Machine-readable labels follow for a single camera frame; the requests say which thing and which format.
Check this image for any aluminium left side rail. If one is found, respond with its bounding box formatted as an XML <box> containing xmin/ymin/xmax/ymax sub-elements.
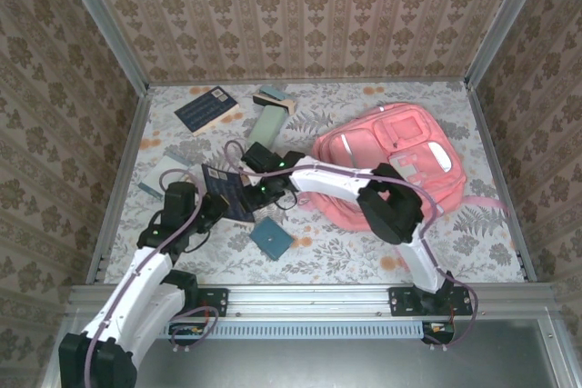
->
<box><xmin>85</xmin><ymin>85</ymin><xmax>154</xmax><ymax>284</ymax></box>

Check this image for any aluminium left corner post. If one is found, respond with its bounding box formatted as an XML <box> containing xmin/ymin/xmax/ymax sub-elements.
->
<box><xmin>56</xmin><ymin>0</ymin><xmax>151</xmax><ymax>94</ymax></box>

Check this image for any pink school backpack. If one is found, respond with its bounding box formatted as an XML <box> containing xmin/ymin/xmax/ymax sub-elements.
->
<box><xmin>297</xmin><ymin>104</ymin><xmax>513</xmax><ymax>234</ymax></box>

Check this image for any floral printed table cover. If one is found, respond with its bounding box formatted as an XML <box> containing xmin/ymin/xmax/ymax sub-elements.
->
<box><xmin>102</xmin><ymin>81</ymin><xmax>528</xmax><ymax>284</ymax></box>

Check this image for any aluminium right corner post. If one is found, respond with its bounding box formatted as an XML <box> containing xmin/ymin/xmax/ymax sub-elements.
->
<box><xmin>463</xmin><ymin>0</ymin><xmax>554</xmax><ymax>89</ymax></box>

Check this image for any aluminium right side rail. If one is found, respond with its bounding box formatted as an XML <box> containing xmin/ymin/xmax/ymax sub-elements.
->
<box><xmin>467</xmin><ymin>81</ymin><xmax>538</xmax><ymax>284</ymax></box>

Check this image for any grey metal base plate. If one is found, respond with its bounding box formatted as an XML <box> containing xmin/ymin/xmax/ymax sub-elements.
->
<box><xmin>40</xmin><ymin>314</ymin><xmax>582</xmax><ymax>388</ymax></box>

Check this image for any dark blue printed book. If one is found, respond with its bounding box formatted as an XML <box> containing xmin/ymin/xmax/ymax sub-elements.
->
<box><xmin>201</xmin><ymin>164</ymin><xmax>256</xmax><ymax>224</ymax></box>
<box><xmin>175</xmin><ymin>86</ymin><xmax>241</xmax><ymax>137</ymax></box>

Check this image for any aluminium front rail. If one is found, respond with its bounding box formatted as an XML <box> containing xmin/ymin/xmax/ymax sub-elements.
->
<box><xmin>67</xmin><ymin>282</ymin><xmax>567</xmax><ymax>319</ymax></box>

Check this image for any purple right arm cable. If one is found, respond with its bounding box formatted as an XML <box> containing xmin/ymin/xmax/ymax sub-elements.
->
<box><xmin>224</xmin><ymin>139</ymin><xmax>481</xmax><ymax>353</ymax></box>

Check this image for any pale green pencil case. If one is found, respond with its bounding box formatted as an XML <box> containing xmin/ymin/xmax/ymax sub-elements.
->
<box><xmin>246</xmin><ymin>104</ymin><xmax>286</xmax><ymax>152</ymax></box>

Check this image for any aluminium corner post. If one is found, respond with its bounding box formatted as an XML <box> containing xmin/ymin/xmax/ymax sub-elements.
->
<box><xmin>463</xmin><ymin>0</ymin><xmax>554</xmax><ymax>89</ymax></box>
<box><xmin>56</xmin><ymin>0</ymin><xmax>151</xmax><ymax>94</ymax></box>

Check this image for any teal square box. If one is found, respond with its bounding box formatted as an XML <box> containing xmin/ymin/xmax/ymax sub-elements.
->
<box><xmin>248</xmin><ymin>217</ymin><xmax>295</xmax><ymax>264</ymax></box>

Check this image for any slotted cable duct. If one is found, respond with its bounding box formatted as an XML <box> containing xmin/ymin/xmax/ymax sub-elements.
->
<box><xmin>152</xmin><ymin>318</ymin><xmax>426</xmax><ymax>340</ymax></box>

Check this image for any aluminium rail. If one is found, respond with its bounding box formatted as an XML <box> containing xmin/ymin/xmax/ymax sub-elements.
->
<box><xmin>67</xmin><ymin>282</ymin><xmax>567</xmax><ymax>319</ymax></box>
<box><xmin>85</xmin><ymin>85</ymin><xmax>154</xmax><ymax>284</ymax></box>
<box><xmin>467</xmin><ymin>81</ymin><xmax>538</xmax><ymax>284</ymax></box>

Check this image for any teal covered book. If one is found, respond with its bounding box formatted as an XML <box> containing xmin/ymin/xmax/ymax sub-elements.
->
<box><xmin>252</xmin><ymin>85</ymin><xmax>296</xmax><ymax>117</ymax></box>

